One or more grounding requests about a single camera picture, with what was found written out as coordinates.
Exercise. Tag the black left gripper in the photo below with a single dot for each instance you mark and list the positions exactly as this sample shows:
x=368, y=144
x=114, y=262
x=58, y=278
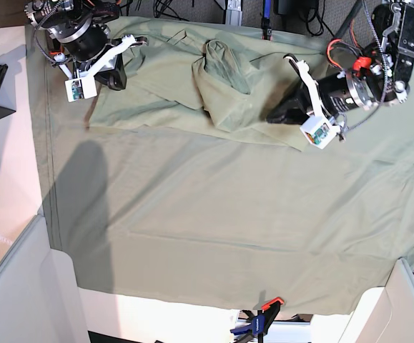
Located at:
x=340, y=93

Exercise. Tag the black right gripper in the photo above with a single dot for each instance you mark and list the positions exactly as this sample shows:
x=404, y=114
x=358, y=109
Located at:
x=82, y=44

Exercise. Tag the light green T-shirt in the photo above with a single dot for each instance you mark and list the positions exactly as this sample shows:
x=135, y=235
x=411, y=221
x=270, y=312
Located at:
x=211, y=80

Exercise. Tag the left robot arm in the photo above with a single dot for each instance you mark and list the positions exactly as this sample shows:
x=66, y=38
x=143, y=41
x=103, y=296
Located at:
x=375, y=75

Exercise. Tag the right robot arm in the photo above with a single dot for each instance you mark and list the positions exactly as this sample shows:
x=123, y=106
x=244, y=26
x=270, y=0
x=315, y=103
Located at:
x=46, y=14

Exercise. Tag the orange blue clamp top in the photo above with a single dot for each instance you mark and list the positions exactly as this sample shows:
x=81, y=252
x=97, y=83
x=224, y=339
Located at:
x=265, y=21

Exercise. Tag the orange blue clamp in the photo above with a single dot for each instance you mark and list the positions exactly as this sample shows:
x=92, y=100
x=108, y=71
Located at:
x=258, y=324
x=265, y=21

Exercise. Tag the black power adapter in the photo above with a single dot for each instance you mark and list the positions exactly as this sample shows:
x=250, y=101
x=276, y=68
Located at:
x=284, y=7

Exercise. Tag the green table cloth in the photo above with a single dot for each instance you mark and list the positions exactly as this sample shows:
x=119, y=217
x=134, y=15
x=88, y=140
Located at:
x=168, y=214

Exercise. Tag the orange blue clamp bottom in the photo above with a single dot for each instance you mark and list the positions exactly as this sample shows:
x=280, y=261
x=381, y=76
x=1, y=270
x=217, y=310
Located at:
x=258, y=324

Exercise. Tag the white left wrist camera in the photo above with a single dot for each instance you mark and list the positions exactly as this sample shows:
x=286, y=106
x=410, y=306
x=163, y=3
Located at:
x=319, y=128

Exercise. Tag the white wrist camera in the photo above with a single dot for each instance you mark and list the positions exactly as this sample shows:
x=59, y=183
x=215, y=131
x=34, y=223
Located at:
x=82, y=84
x=319, y=128

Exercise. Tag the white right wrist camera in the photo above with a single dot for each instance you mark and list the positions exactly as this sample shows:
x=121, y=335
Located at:
x=82, y=84

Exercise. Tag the aluminium frame bracket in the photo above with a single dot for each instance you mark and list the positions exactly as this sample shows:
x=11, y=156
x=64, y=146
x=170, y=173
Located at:
x=233, y=12

